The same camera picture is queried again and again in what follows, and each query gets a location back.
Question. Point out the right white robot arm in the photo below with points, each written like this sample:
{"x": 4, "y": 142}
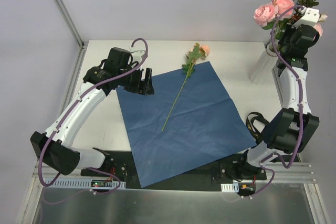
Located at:
{"x": 292, "y": 128}

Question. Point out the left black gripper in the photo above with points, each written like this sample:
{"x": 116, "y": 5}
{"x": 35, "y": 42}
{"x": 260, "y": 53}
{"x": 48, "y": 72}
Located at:
{"x": 142, "y": 83}

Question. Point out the black ribbon gold lettering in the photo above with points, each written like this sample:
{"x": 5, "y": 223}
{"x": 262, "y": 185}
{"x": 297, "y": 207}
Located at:
{"x": 251, "y": 118}

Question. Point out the left aluminium frame post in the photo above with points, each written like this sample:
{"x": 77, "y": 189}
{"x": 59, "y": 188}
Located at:
{"x": 69, "y": 22}

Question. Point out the aluminium front rail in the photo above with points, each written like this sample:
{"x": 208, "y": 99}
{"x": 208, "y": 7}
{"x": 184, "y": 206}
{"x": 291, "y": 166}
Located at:
{"x": 298, "y": 173}

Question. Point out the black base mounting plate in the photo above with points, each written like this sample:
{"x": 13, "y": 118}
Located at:
{"x": 168, "y": 173}

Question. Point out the right white cable duct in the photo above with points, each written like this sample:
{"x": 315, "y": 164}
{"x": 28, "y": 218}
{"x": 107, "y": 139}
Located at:
{"x": 230, "y": 188}

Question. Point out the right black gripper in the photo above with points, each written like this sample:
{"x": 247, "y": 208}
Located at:
{"x": 284, "y": 38}

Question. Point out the single pink rose stem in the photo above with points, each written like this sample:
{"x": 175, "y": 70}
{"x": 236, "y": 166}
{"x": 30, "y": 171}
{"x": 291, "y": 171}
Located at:
{"x": 265, "y": 16}

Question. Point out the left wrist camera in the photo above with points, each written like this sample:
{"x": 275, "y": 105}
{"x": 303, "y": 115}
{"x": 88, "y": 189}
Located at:
{"x": 137, "y": 54}

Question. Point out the left white cable duct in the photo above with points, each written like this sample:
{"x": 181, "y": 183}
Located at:
{"x": 87, "y": 184}

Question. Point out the white cable duct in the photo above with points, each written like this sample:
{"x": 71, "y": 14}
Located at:
{"x": 87, "y": 184}
{"x": 230, "y": 188}

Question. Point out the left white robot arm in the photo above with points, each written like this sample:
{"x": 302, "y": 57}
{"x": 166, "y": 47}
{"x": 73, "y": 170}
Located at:
{"x": 54, "y": 147}

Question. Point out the pink artificial flower bunch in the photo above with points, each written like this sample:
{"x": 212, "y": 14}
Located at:
{"x": 198, "y": 52}

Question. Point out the blue wrapping paper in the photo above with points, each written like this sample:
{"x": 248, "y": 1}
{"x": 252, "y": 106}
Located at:
{"x": 185, "y": 124}

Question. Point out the white ribbed vase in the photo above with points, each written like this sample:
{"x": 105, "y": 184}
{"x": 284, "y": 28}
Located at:
{"x": 261, "y": 71}

